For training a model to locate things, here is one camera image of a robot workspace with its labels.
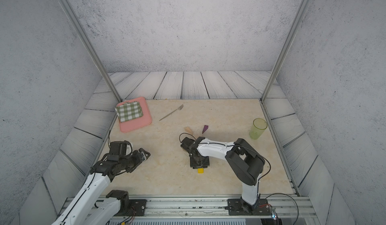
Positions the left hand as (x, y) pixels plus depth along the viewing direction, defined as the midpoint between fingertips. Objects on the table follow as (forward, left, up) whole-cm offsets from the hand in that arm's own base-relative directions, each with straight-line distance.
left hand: (148, 157), depth 81 cm
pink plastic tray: (+31, +19, -12) cm, 38 cm away
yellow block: (-5, -28, -8) cm, 29 cm away
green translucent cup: (+16, -63, +4) cm, 65 cm away
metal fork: (+43, -14, -8) cm, 46 cm away
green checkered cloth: (+40, +24, -8) cm, 47 cm away
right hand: (-2, -27, -9) cm, 29 cm away
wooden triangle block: (+22, -21, -8) cm, 31 cm away
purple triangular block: (+23, -32, -8) cm, 40 cm away
